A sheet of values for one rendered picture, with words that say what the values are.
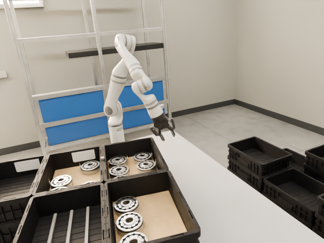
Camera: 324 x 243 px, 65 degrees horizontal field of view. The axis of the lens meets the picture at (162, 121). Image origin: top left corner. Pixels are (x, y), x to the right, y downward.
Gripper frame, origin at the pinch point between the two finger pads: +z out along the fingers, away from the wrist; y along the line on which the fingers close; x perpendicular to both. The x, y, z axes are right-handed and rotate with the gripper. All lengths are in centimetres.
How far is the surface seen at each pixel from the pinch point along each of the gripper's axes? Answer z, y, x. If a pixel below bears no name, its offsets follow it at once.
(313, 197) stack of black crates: 92, 67, 17
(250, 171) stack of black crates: 70, 36, 38
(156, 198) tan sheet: 10.8, -10.4, -34.1
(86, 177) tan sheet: -2.2, -46.9, -13.6
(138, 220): 5, -14, -51
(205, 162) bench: 35.6, 10.3, 18.2
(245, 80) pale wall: 109, 103, 338
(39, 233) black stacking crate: -6, -52, -53
